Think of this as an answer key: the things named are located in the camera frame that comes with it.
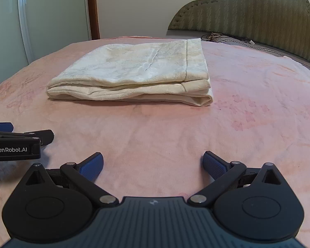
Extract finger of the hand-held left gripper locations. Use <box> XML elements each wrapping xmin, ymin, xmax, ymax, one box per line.
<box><xmin>0</xmin><ymin>122</ymin><xmax>14</xmax><ymax>133</ymax></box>
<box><xmin>23</xmin><ymin>130</ymin><xmax>55</xmax><ymax>146</ymax></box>

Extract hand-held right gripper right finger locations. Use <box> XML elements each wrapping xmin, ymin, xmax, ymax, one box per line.
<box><xmin>187</xmin><ymin>150</ymin><xmax>287</xmax><ymax>208</ymax></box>

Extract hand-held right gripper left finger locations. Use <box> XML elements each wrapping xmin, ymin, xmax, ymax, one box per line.
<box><xmin>24</xmin><ymin>152</ymin><xmax>119</xmax><ymax>208</ymax></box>

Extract cream pants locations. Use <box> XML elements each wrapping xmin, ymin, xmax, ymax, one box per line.
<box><xmin>46</xmin><ymin>38</ymin><xmax>213</xmax><ymax>107</ymax></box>

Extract pink blanket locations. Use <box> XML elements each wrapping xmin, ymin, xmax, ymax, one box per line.
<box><xmin>0</xmin><ymin>35</ymin><xmax>310</xmax><ymax>248</ymax></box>

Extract flower-patterned wardrobe door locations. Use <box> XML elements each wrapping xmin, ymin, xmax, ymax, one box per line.
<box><xmin>0</xmin><ymin>0</ymin><xmax>92</xmax><ymax>93</ymax></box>

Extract olive green padded headboard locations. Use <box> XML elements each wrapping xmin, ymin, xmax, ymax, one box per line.
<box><xmin>167</xmin><ymin>0</ymin><xmax>310</xmax><ymax>66</ymax></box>

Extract brown wooden door frame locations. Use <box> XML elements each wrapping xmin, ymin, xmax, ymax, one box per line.
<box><xmin>86</xmin><ymin>0</ymin><xmax>101</xmax><ymax>41</ymax></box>

